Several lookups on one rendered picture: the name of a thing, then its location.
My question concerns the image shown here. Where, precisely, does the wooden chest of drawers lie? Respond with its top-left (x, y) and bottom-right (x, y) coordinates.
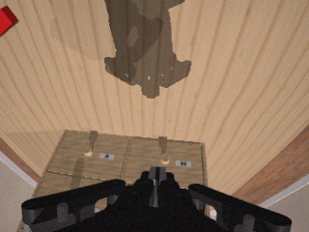
top-left (16, 130), bottom-right (211, 232)

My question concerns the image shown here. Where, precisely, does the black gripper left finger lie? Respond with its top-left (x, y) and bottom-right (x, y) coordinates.
top-left (21, 166), bottom-right (158, 232)

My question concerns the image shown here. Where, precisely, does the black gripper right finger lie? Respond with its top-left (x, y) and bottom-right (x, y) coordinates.
top-left (155, 166), bottom-right (292, 232)

